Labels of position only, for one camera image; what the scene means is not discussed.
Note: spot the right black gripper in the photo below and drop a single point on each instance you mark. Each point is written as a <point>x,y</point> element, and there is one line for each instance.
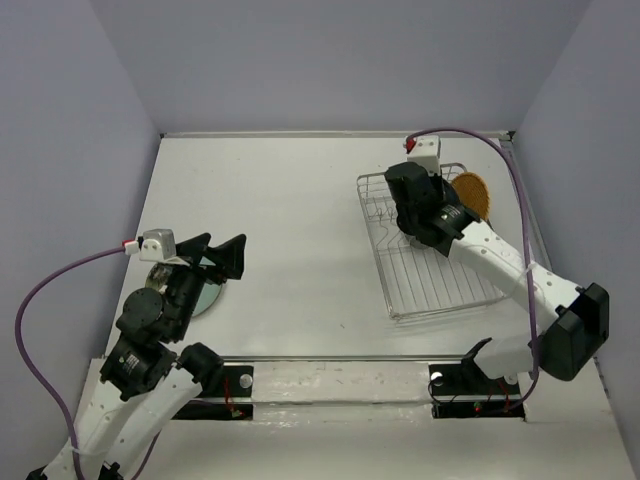
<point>437,182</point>

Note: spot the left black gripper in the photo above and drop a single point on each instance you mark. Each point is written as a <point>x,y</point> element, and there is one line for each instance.
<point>230,256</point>

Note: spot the round woven wicker plate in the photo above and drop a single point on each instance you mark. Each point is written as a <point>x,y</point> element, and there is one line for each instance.
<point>473,193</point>

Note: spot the light green floral plate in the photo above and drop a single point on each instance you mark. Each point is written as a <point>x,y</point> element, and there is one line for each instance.
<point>207,295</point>

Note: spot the black round plate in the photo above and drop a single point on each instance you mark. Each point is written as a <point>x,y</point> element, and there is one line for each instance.
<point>416,243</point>

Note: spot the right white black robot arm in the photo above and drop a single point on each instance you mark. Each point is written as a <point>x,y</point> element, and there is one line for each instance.
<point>328,274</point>

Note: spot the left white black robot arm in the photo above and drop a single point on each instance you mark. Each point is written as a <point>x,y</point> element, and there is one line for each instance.
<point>142,384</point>

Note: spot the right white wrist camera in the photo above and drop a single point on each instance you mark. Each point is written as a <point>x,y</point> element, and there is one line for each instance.
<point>425,151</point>

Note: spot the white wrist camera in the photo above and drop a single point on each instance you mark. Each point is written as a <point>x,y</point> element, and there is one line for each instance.
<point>425,151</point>
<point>157,245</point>

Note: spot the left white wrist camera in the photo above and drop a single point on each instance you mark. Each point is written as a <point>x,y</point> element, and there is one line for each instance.
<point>157,245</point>

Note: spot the metal wire dish rack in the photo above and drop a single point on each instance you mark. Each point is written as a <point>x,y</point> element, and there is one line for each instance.
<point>407,273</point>

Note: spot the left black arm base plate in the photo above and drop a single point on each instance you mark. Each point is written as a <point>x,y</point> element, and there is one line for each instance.
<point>229,400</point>

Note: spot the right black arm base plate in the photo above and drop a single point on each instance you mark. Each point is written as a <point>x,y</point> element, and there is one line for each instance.
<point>455,396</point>

